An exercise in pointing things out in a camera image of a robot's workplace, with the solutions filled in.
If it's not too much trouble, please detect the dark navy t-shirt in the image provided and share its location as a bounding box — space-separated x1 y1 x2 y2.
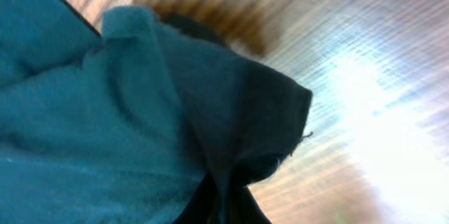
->
1 0 312 223

